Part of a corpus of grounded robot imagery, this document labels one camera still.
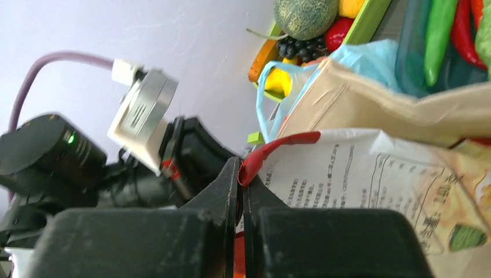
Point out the black grapes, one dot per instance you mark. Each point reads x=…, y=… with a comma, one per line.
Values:
x=303, y=51

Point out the red apple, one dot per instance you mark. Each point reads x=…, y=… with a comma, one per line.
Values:
x=337, y=32

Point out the red chili pepper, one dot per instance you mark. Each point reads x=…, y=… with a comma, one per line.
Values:
x=461, y=35

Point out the yellow banana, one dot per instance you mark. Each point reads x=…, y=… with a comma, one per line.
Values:
x=277, y=84

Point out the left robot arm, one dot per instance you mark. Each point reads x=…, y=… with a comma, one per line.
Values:
x=51, y=166

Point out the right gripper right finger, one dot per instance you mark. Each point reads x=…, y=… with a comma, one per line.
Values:
x=285, y=242

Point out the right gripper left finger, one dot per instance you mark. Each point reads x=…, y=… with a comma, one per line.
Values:
x=195, y=240

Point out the light blue plastic bag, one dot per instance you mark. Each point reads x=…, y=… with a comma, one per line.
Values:
x=374, y=60

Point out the green fruit tray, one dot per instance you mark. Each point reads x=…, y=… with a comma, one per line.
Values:
x=367, y=17

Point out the red white chips bag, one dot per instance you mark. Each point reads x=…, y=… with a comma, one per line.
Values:
x=443, y=193

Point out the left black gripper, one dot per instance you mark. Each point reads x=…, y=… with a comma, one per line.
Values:
x=192, y=159

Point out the green cucumber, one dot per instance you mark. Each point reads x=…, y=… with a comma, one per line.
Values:
x=439, y=25

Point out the green cantaloupe melon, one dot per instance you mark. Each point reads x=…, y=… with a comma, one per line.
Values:
x=305, y=19

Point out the beige canvas tote bag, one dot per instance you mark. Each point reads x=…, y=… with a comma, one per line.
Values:
x=339, y=98

